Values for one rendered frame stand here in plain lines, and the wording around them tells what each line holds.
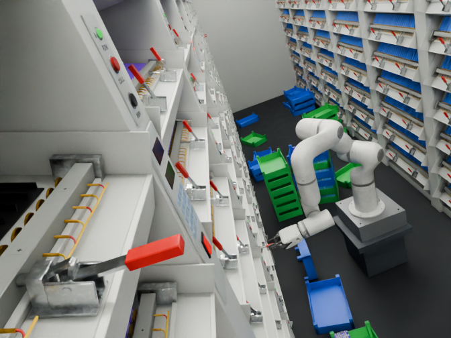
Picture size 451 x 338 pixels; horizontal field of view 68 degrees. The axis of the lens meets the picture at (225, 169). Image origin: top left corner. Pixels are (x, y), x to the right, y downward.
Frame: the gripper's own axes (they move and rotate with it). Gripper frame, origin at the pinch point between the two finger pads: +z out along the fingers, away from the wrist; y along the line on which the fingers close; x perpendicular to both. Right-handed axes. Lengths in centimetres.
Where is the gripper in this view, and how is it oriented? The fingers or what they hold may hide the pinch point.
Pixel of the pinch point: (272, 244)
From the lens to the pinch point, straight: 170.1
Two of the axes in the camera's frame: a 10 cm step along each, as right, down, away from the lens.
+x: -4.8, -7.7, -4.1
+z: -8.7, 4.6, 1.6
